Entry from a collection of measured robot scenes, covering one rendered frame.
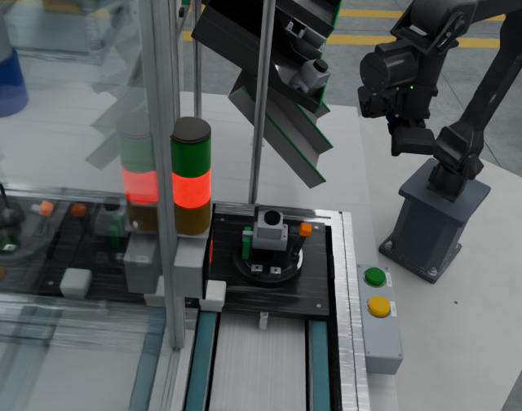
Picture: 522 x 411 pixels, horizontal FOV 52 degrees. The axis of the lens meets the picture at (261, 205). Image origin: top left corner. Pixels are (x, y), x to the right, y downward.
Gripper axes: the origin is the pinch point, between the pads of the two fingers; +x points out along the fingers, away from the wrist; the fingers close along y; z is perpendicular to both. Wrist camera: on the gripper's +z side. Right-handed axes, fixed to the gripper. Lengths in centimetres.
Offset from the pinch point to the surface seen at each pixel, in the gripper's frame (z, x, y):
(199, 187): 30.3, -9.0, 26.1
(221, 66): 52, 125, -237
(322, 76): 12.5, -0.1, -18.1
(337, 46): -25, 125, -279
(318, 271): 9.7, 28.4, 6.7
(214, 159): 35, 39, -38
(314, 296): 10.6, 28.4, 12.9
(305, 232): 13.5, 18.6, 6.0
